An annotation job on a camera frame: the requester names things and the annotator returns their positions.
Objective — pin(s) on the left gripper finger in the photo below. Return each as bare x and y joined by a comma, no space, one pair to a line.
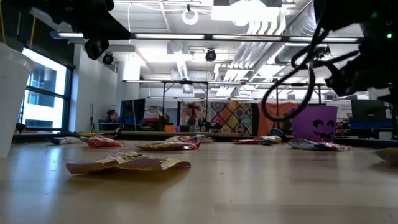
105,29

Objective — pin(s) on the red candy pack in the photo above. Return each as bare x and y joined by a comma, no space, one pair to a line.
247,142
101,142
192,139
317,145

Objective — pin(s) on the white plastic bucket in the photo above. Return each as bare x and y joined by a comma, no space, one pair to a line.
12,99

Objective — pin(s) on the blue silver candy bar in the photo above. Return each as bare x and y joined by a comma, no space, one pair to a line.
65,140

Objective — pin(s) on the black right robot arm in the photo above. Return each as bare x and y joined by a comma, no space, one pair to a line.
342,12

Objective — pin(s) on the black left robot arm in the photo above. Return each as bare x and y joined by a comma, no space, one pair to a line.
46,4

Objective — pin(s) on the yellow pink candy pack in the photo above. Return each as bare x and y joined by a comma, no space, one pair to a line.
124,163

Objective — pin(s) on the black ceiling spotlight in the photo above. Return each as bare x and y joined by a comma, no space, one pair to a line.
108,58
211,55
320,51

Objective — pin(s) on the black monitor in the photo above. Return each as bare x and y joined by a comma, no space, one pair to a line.
133,110
368,110

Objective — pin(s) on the long linear ceiling light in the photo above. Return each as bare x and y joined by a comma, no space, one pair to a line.
171,36

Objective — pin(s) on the purple pumpkin-face bucket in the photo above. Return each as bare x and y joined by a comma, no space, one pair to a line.
317,124

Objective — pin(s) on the person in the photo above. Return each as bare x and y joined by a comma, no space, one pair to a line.
112,116
192,115

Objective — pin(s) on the orange cloth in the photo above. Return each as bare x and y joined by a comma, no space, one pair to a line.
276,109

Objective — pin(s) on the floral poster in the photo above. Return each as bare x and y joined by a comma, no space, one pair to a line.
183,107

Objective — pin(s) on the small orange box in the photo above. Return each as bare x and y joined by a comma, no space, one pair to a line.
169,128

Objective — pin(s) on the colourful patchwork quilt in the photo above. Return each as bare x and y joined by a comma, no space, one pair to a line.
231,117

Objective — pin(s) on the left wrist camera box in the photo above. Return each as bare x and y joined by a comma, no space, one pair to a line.
96,49

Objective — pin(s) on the black stand frame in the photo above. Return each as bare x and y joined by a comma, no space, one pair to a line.
186,82
295,84

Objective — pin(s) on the window with dark frame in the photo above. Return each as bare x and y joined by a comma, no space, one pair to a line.
43,105

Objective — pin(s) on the black aluminium table frame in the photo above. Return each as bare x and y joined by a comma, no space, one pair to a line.
140,136

